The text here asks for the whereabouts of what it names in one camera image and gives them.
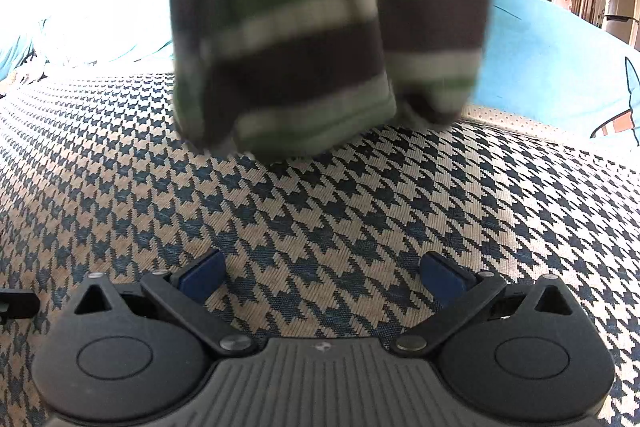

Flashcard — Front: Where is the blue back cushion, script print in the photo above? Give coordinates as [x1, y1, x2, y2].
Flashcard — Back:
[470, 0, 640, 138]

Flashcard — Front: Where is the green brown striped shirt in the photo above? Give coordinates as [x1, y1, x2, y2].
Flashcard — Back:
[120, 0, 498, 161]

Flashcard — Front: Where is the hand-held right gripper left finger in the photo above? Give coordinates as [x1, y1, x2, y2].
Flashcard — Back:
[75, 249, 256, 356]

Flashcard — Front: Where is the houndstooth sofa seat cover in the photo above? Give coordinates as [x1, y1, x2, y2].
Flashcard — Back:
[0, 69, 640, 427]

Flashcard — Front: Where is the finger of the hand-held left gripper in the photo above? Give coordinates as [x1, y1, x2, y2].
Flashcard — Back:
[0, 289, 41, 324]

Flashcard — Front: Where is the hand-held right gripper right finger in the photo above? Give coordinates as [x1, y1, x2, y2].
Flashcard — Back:
[391, 252, 575, 355]

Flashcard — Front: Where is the blue back cushion, star print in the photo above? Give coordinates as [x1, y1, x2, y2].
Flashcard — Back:
[0, 19, 174, 82]

